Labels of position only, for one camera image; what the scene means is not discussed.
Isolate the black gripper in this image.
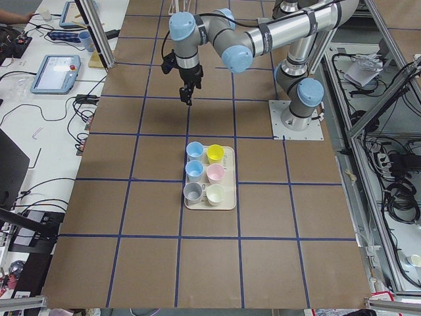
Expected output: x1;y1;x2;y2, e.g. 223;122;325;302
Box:
179;64;203;106

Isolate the light blue ikea cup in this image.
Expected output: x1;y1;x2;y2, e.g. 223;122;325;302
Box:
186;142;204;161

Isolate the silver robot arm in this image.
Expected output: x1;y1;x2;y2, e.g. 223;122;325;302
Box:
161;1;358;131

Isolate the yellow plastic cup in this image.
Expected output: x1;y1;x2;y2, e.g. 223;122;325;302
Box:
207;144;224;164

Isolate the pink plastic cup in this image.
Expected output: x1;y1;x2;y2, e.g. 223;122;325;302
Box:
207;163;225;184

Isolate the grey plastic cup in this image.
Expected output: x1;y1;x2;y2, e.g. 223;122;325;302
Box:
183;182;203;203

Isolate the cream white cup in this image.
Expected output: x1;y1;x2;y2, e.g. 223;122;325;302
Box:
206;184;224;206

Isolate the blue cup on desk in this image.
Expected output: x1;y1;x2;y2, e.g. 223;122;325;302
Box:
78;31;95;53

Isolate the cream plastic tray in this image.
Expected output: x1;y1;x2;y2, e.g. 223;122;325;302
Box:
183;142;237;211

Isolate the black power adapter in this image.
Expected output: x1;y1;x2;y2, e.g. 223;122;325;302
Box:
75;94;99;105

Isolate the wooden mug tree stand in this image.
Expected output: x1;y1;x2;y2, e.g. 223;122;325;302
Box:
82;26;105;69

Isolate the blue plaid pencil case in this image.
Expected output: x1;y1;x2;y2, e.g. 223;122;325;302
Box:
47;31;81;43

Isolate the blue teach pendant near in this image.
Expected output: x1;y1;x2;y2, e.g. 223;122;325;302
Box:
30;55;81;95

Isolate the blue teach pendant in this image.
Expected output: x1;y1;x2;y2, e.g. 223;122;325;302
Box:
59;1;85;29
30;55;81;95

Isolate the blue teach pendant far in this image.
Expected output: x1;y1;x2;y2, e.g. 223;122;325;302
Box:
59;1;85;29

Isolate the black monitor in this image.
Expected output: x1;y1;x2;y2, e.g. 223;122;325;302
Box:
0;130;30;210

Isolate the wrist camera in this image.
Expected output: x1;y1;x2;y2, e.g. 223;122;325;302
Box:
161;50;177;74

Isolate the white wire cup rack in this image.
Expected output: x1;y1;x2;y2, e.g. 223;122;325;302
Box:
168;0;193;16

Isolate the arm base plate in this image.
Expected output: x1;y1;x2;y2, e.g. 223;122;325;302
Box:
268;100;324;141

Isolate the aluminium frame post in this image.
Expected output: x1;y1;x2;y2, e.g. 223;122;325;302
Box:
75;0;115;70

